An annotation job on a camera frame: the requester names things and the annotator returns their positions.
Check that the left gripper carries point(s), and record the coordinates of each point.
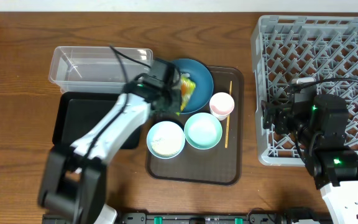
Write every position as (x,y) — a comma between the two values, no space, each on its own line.
(176,106)

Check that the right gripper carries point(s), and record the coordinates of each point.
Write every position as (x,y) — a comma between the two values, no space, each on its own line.
(283,114)

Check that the yellow snack wrapper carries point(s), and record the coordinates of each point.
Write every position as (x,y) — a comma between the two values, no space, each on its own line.
(187,88)

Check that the dark blue plate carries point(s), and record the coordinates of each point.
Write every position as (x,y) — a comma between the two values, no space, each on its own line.
(203,80)

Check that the light blue bowl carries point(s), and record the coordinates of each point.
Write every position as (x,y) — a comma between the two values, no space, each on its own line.
(166,127)

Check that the rice pile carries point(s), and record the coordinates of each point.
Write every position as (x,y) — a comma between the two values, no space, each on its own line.
(166,144)

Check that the mint green bowl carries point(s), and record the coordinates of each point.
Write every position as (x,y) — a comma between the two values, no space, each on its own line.
(203,131)

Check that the pink cup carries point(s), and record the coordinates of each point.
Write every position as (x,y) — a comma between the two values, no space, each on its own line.
(221,105)

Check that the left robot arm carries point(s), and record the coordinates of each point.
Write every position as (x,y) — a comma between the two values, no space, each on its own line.
(74,182)

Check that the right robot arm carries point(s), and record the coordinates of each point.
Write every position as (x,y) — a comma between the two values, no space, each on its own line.
(318,123)

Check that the grey dishwasher rack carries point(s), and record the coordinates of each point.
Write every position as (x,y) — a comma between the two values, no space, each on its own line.
(325,48)

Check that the wooden chopstick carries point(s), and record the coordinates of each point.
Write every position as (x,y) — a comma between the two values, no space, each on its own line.
(228,121)

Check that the brown serving tray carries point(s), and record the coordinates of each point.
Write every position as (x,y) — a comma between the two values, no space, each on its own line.
(216,165)

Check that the clear plastic bin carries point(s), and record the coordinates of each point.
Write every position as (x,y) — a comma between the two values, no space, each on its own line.
(96,69)

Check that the black tray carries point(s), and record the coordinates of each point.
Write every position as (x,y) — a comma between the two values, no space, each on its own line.
(78,113)

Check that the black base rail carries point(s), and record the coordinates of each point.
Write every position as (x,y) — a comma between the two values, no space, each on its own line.
(253,218)

